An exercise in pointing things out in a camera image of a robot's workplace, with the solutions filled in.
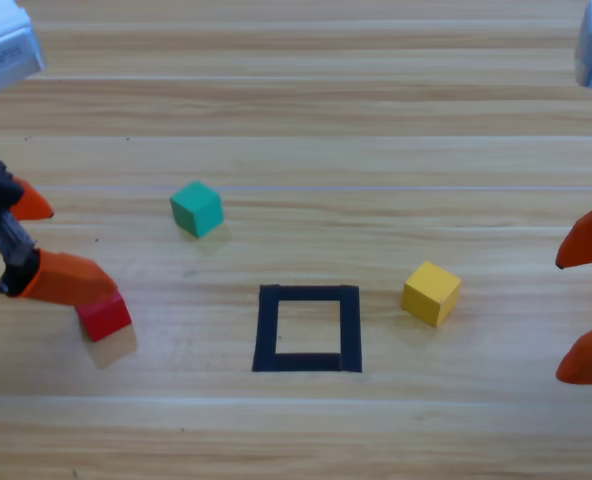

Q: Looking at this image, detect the red wooden cube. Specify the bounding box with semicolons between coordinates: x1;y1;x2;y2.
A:
77;291;133;344

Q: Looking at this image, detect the green wooden cube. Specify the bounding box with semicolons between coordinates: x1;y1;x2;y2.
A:
169;180;225;239

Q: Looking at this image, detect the yellow wooden cube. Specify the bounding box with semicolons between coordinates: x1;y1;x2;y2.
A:
401;260;463;329

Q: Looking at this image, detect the black tape rectangle outline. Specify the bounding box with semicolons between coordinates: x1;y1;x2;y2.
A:
251;283;364;374

